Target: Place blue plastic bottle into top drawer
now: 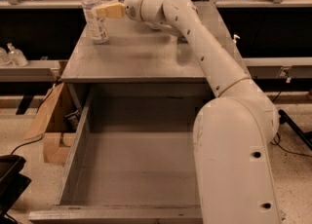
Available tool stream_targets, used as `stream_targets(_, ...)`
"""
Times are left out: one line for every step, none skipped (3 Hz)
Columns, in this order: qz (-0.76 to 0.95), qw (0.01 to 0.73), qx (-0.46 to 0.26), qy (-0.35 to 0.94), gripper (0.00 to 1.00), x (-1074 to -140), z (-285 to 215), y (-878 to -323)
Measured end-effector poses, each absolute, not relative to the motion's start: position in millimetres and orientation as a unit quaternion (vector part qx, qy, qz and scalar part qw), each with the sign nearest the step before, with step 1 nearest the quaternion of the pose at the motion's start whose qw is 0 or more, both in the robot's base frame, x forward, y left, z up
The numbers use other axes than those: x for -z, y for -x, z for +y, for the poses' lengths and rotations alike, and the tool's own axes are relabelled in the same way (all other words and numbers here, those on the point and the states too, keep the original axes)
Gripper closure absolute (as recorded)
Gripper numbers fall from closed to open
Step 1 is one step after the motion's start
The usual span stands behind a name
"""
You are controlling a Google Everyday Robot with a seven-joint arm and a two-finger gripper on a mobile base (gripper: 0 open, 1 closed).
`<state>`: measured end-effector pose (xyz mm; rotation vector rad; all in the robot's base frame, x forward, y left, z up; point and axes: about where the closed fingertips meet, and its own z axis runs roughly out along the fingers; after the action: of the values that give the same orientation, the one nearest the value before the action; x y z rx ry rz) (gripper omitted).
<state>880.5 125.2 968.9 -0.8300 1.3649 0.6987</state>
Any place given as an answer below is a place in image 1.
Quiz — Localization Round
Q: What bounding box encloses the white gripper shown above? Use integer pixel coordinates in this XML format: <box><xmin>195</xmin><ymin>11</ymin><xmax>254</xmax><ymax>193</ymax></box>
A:
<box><xmin>95</xmin><ymin>0</ymin><xmax>146</xmax><ymax>21</ymax></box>

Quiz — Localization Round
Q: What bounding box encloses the clear plastic water bottle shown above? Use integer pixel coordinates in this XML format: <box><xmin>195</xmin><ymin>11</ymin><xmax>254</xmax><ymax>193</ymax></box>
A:
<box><xmin>82</xmin><ymin>0</ymin><xmax>108</xmax><ymax>44</ymax></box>

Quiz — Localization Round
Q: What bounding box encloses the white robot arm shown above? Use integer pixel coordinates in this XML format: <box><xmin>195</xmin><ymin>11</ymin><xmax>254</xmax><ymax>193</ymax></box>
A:
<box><xmin>93</xmin><ymin>0</ymin><xmax>282</xmax><ymax>224</ymax></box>

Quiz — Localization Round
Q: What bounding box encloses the open grey top drawer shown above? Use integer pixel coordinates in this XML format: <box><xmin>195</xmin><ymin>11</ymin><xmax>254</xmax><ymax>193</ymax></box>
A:
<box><xmin>29</xmin><ymin>84</ymin><xmax>206</xmax><ymax>224</ymax></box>

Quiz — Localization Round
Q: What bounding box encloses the grey wooden cabinet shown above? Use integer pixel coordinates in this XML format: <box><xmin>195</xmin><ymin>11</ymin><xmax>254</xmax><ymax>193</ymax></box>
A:
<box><xmin>60</xmin><ymin>0</ymin><xmax>252</xmax><ymax>115</ymax></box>

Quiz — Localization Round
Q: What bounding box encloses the small white pump dispenser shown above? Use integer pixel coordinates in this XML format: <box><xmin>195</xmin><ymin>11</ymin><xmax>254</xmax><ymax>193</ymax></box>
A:
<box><xmin>233</xmin><ymin>34</ymin><xmax>241</xmax><ymax>44</ymax></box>

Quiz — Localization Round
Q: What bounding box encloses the cardboard box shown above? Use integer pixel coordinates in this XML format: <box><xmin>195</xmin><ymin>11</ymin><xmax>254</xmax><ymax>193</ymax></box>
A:
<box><xmin>23</xmin><ymin>82</ymin><xmax>76</xmax><ymax>165</ymax></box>

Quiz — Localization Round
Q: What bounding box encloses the black bin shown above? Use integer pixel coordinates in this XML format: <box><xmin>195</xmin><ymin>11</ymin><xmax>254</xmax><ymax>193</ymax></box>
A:
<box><xmin>0</xmin><ymin>155</ymin><xmax>31</xmax><ymax>224</ymax></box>

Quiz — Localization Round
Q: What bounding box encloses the black floor cable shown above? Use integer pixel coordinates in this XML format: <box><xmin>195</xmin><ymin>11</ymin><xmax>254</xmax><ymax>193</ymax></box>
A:
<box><xmin>270</xmin><ymin>132</ymin><xmax>312</xmax><ymax>158</ymax></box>

